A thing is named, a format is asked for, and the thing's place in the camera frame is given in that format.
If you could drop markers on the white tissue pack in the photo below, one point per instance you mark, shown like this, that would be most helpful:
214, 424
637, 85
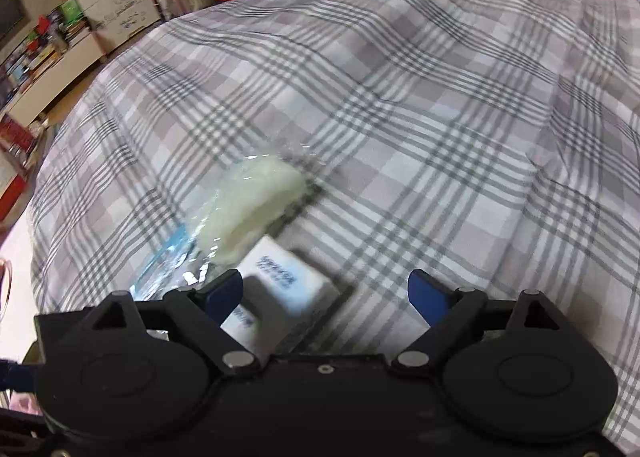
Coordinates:
285, 277
245, 329

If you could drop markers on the black television screen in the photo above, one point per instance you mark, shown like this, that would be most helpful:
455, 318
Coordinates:
7, 2

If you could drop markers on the red box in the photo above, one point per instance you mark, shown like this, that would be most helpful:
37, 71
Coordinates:
12, 137

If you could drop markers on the clear plastic bag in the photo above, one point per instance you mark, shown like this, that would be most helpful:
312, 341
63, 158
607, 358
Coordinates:
255, 202

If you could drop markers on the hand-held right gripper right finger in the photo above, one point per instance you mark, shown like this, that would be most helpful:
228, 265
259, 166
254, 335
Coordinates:
427, 298

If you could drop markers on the grey plaid blanket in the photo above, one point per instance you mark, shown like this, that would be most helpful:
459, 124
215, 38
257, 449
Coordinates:
425, 112

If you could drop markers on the low white bookshelf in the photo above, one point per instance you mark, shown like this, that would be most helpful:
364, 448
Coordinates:
45, 79

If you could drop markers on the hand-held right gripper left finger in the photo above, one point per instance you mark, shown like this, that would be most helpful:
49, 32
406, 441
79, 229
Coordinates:
227, 293

